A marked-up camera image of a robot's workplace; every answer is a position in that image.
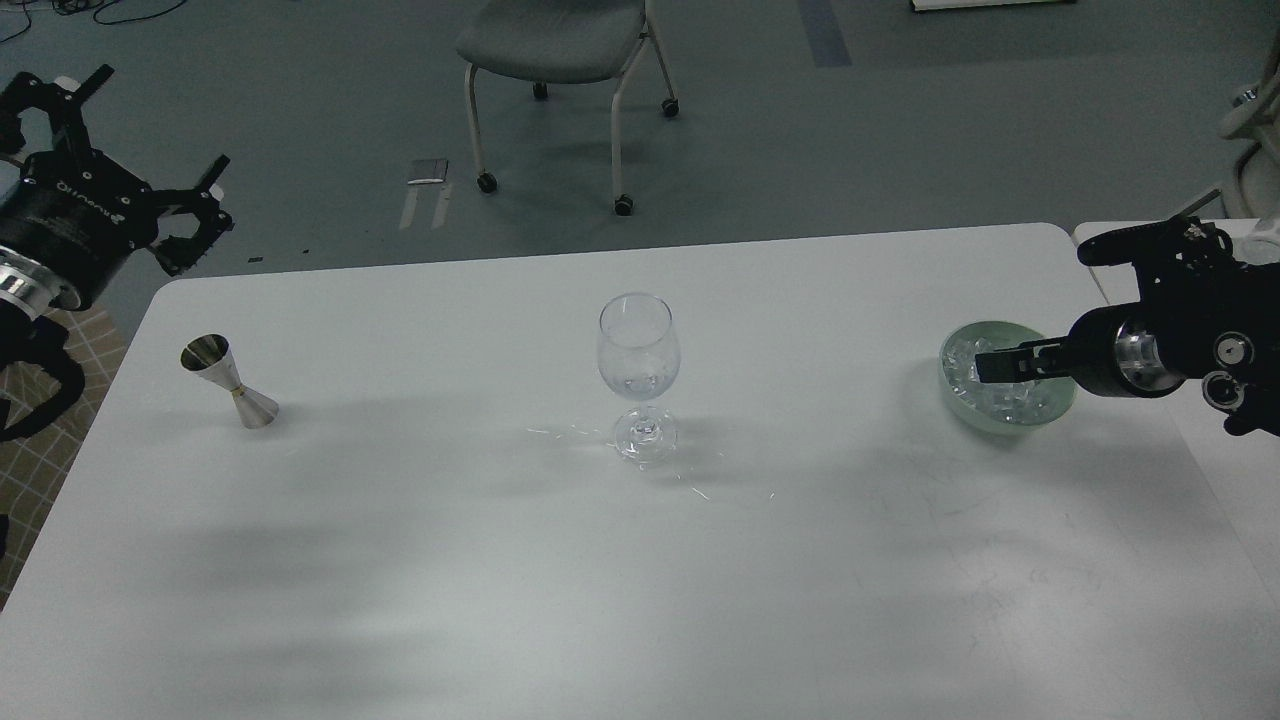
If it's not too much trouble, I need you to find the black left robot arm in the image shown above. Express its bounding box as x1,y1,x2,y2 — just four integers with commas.
1,65,234,442

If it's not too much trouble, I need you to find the metal floor plate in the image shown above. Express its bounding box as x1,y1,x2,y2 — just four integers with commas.
406,158,451,186

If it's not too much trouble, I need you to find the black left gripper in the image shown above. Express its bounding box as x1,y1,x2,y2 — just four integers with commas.
0,64,237,313

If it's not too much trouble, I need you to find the steel double jigger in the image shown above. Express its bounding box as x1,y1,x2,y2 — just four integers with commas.
180,334,280,429

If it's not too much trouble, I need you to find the green bowl of ice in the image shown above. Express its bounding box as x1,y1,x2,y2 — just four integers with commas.
936,322,1076,436

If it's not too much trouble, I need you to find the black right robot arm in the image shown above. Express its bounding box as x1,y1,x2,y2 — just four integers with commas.
975,215,1279,436

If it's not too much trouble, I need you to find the grey office chair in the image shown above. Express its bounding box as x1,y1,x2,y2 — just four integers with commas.
456,1,681,217

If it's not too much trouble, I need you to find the tan checkered cushion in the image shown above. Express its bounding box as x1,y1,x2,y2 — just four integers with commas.
1,306,128,605

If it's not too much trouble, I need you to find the beige chair at right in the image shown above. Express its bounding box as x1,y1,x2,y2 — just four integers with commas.
1178,35,1279,219

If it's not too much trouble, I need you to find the clear wine glass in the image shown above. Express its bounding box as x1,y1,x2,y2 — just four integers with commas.
596,292,682,465

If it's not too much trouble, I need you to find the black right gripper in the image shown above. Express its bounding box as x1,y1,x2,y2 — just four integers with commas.
975,305,1201,398

